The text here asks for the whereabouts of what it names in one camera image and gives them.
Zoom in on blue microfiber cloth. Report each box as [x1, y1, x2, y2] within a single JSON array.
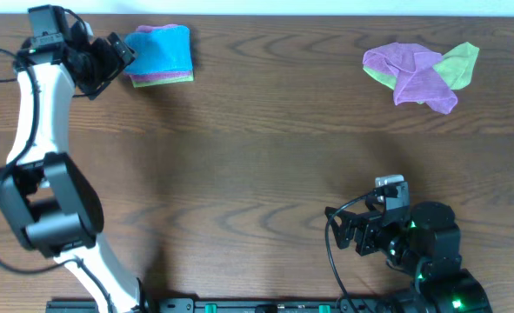
[[124, 25, 193, 75]]

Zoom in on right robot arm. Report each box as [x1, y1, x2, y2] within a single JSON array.
[[324, 198, 492, 312]]

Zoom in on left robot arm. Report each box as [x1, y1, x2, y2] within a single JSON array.
[[0, 5, 157, 312]]

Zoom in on folded purple cloth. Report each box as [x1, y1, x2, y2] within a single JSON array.
[[124, 24, 193, 81]]

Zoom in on folded green cloth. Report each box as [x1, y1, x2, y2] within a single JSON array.
[[131, 75, 194, 88]]

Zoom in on crumpled purple cloth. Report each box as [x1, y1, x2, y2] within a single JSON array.
[[363, 43, 457, 115]]

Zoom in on crumpled green cloth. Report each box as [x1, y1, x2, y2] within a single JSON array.
[[363, 43, 479, 93]]

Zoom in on black mounting rail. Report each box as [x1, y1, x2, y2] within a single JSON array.
[[44, 297, 400, 313]]

